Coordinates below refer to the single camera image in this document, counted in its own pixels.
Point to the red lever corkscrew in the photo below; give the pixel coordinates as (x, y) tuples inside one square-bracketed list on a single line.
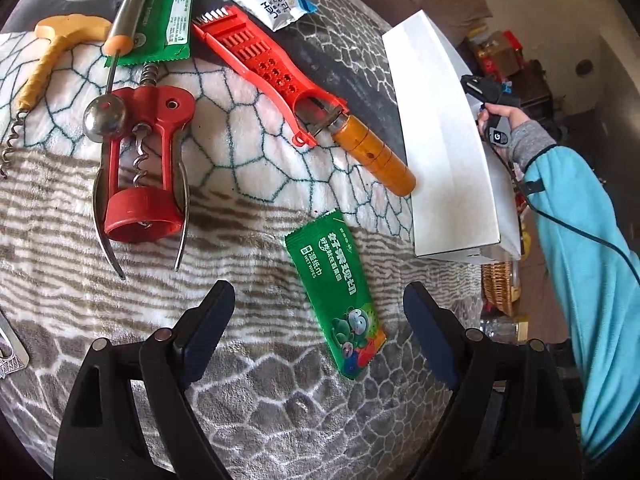
[(145, 160)]

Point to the person's right hand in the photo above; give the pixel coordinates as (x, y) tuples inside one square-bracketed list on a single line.
[(515, 116)]

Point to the green cartoon wipes packet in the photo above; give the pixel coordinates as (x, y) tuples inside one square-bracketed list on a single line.
[(335, 290)]

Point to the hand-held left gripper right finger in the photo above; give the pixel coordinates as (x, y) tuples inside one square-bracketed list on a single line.
[(430, 340)]

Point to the silver metal bottle opener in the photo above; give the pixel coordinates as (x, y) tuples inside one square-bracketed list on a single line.
[(10, 350)]

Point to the white cardboard box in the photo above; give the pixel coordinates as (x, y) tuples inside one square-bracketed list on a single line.
[(440, 135)]

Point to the wicker basket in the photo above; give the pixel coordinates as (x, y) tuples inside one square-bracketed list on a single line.
[(500, 285)]

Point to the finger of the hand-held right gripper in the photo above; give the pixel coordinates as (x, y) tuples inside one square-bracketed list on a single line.
[(480, 87)]

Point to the dark green wipes packet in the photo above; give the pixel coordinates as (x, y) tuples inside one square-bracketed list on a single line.
[(162, 25)]

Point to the metal melon baller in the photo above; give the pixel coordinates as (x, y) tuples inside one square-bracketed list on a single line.
[(104, 117)]

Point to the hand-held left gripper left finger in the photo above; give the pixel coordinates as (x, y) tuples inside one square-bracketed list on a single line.
[(200, 340)]

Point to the person's right forearm blue sleeve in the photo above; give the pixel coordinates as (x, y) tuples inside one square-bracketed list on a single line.
[(585, 260)]

